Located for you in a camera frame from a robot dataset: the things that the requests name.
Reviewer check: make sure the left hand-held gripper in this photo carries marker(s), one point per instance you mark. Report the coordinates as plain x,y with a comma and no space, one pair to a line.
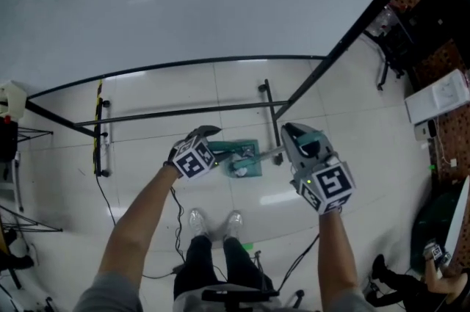
192,162

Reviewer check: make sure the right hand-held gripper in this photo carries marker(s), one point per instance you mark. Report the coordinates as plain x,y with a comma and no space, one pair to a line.
330,185

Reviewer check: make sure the teal dustpan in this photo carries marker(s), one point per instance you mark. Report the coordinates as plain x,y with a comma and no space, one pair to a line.
253,169

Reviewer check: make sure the teal broom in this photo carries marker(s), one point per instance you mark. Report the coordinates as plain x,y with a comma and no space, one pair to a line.
271,154

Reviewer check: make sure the person's right forearm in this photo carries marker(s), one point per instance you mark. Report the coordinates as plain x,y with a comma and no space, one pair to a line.
336,252

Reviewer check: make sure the person's left forearm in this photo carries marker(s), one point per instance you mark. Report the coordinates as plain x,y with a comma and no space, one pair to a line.
136,226

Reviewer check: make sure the person's left white shoe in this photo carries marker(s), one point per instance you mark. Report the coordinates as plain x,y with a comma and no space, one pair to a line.
197,222

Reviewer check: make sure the person's white shoe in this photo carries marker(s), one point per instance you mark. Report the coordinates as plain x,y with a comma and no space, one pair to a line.
197,222
234,224

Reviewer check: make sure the person's right white shoe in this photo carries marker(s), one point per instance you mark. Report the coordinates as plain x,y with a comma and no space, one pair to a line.
234,224

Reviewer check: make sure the yellow black floor strip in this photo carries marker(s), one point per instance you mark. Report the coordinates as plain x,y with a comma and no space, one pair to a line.
98,127

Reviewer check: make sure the person's black trousers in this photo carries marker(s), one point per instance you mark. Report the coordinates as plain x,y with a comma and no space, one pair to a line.
200,266

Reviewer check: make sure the small white appliance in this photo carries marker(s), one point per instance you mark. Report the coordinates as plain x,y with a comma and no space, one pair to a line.
424,130

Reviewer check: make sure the white water dispenser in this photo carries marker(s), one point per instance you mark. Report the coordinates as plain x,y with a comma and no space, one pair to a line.
433,97

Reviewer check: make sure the black chest-mounted device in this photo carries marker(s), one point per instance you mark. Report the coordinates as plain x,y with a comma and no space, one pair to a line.
238,296

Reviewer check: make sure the person's grey shirt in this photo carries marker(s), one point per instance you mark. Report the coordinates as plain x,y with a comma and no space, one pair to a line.
106,296

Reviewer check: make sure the black tripod stand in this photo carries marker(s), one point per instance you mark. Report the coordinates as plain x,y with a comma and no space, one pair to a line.
35,134

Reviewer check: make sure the white box with red button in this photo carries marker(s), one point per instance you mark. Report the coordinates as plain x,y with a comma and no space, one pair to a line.
12,101

